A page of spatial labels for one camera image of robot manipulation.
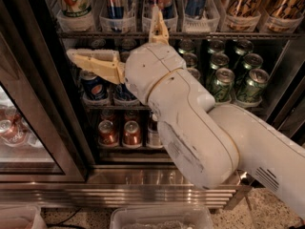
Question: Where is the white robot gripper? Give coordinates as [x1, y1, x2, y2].
[66, 6, 183, 104]

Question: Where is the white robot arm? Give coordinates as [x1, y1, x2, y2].
[67, 10, 305, 218]

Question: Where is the front middle pepsi can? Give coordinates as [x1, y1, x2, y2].
[114, 84, 136, 101]

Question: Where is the pepsi can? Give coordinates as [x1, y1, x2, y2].
[114, 84, 136, 101]
[80, 70, 108, 100]

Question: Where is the front left pepsi can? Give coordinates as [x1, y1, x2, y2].
[80, 70, 108, 100]

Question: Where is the front left green can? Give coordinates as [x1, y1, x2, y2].
[188, 68, 201, 80]

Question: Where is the front right orange can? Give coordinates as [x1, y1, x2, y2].
[122, 120, 142, 147]

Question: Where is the orange can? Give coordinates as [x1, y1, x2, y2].
[98, 120, 118, 147]
[122, 120, 142, 147]

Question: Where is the front left orange can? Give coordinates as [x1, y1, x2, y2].
[98, 120, 118, 147]

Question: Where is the front middle green can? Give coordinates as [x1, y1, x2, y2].
[208, 68, 234, 102]

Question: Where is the steel fridge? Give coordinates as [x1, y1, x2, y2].
[0, 0, 305, 210]

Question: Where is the gold brown can left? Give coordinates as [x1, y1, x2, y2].
[227, 0, 262, 18]

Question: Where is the gold brown can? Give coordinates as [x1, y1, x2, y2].
[266, 0, 305, 19]
[227, 0, 262, 18]

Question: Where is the glass fridge door left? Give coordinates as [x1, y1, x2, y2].
[0, 2, 86, 183]

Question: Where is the front right green can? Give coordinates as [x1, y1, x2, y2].
[236, 69, 269, 103]

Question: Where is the gold brown can right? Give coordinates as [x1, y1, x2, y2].
[266, 0, 305, 19]

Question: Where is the dark drink bottle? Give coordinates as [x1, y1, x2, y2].
[147, 112, 163, 149]

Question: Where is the clear plastic bin centre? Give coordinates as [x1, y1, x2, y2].
[110, 204, 214, 229]

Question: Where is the clear plastic bin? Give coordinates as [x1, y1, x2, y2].
[0, 205, 48, 229]
[110, 204, 214, 229]

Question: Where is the clear plastic bin left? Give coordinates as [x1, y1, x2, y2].
[0, 205, 48, 229]

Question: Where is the top wire shelf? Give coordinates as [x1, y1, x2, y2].
[58, 31, 305, 40]

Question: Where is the black cable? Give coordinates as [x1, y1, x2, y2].
[46, 206, 87, 229]

